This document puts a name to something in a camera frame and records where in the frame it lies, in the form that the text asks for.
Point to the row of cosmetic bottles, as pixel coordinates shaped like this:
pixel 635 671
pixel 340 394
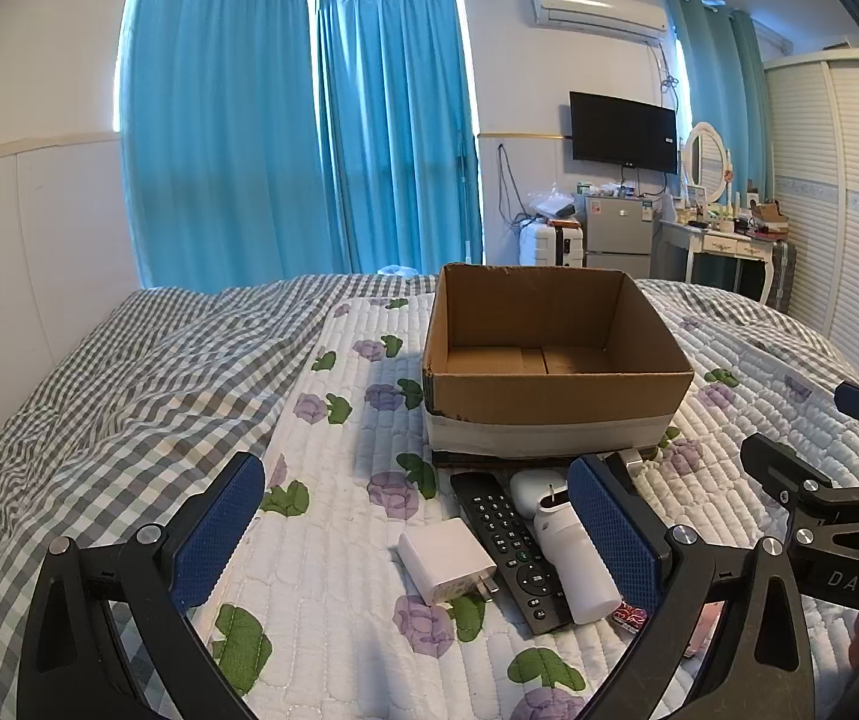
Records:
pixel 725 214

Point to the white suitcase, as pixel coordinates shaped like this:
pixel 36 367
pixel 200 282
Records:
pixel 549 247

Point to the white slatted wardrobe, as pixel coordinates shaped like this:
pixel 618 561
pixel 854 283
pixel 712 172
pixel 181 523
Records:
pixel 842 202

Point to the black wall television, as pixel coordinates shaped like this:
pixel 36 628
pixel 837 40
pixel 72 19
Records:
pixel 620 131

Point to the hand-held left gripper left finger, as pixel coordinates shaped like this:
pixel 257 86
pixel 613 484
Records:
pixel 219 532

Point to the clear plastic bag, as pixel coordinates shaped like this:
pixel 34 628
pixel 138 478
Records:
pixel 549 202

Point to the oval white vanity mirror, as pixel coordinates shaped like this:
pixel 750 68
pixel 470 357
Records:
pixel 705 161

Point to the white air conditioner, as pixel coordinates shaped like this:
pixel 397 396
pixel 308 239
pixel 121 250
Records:
pixel 598 11

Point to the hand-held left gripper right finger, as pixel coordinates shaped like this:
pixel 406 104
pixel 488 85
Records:
pixel 613 532

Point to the narrow blue curtain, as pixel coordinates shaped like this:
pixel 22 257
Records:
pixel 399 127

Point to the silver suitcase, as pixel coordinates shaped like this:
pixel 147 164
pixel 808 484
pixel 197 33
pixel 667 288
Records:
pixel 783 274

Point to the small brown cardboard box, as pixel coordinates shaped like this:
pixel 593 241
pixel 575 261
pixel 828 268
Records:
pixel 768 216

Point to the white power adapter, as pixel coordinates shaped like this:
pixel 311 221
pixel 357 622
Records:
pixel 440 555

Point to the teal curtain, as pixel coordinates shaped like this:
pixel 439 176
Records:
pixel 714 75

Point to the white rounded case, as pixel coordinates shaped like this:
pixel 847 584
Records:
pixel 534 487

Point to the white cylindrical bottle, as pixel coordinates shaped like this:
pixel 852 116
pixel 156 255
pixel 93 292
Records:
pixel 579 577

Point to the black remote control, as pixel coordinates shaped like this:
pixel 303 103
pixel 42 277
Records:
pixel 508 532

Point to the wide blue curtain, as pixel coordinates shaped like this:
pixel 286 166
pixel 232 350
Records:
pixel 219 127

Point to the silver mini fridge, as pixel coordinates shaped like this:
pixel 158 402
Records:
pixel 617 236

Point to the white floral quilted blanket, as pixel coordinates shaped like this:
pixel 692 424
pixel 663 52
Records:
pixel 354 480

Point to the red and grey small container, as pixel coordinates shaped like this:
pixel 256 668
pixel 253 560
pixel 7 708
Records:
pixel 630 615

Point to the white plastic bag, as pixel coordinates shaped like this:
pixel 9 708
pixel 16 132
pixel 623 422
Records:
pixel 397 268

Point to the white vanity table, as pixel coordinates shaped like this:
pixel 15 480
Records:
pixel 722 244

